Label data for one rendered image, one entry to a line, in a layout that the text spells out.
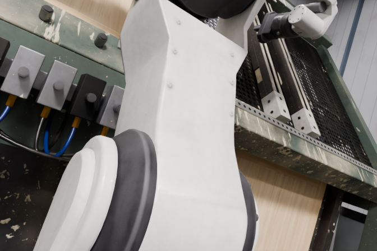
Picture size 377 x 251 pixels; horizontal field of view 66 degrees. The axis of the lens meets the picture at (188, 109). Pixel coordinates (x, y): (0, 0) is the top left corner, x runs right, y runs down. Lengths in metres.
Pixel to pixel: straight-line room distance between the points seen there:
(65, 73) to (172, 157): 0.40
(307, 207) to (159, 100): 1.48
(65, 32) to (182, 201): 0.58
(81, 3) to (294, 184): 1.24
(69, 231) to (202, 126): 0.15
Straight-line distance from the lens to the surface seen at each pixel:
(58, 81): 0.59
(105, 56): 0.75
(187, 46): 0.34
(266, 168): 1.42
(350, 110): 2.12
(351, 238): 3.50
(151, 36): 0.36
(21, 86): 0.61
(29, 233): 1.08
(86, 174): 0.25
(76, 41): 0.75
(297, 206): 1.64
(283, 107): 1.20
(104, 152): 0.25
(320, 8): 1.05
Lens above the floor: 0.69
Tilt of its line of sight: 7 degrees up
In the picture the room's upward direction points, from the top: 19 degrees clockwise
